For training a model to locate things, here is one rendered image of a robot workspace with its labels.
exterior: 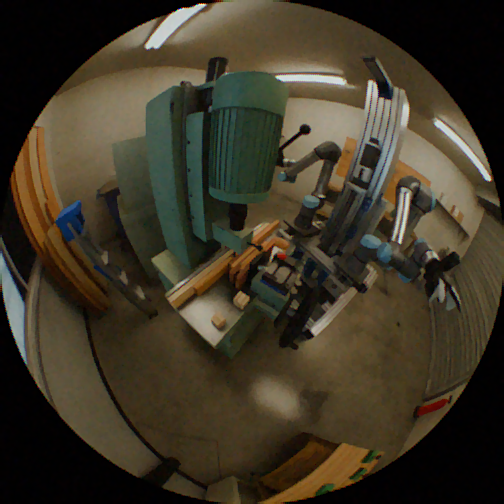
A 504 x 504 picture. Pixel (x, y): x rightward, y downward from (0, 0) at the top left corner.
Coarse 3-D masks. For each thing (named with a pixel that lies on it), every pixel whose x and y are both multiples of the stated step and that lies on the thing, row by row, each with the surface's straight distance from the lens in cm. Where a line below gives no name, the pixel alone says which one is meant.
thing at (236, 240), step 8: (216, 224) 52; (224, 224) 52; (216, 232) 53; (224, 232) 50; (232, 232) 48; (240, 232) 48; (248, 232) 49; (224, 240) 52; (232, 240) 49; (240, 240) 46; (248, 240) 50; (232, 248) 51; (240, 248) 48
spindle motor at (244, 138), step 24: (240, 72) 37; (216, 96) 39; (240, 96) 35; (264, 96) 35; (216, 120) 37; (240, 120) 34; (264, 120) 35; (216, 144) 37; (240, 144) 33; (264, 144) 35; (216, 168) 37; (240, 168) 34; (264, 168) 36; (216, 192) 38; (240, 192) 36; (264, 192) 39
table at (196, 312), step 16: (272, 256) 67; (208, 288) 54; (224, 288) 53; (240, 288) 53; (192, 304) 51; (208, 304) 50; (224, 304) 50; (256, 304) 55; (192, 320) 49; (208, 320) 48; (240, 320) 52; (208, 336) 47; (224, 336) 47
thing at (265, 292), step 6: (270, 264) 55; (264, 270) 52; (258, 276) 50; (300, 276) 55; (252, 282) 50; (258, 282) 48; (252, 288) 52; (258, 288) 50; (264, 288) 48; (270, 288) 48; (258, 294) 53; (264, 294) 51; (270, 294) 49; (276, 294) 47; (288, 294) 48; (264, 300) 53; (270, 300) 51; (276, 300) 49; (282, 300) 48; (270, 306) 54; (276, 306) 52; (282, 306) 51
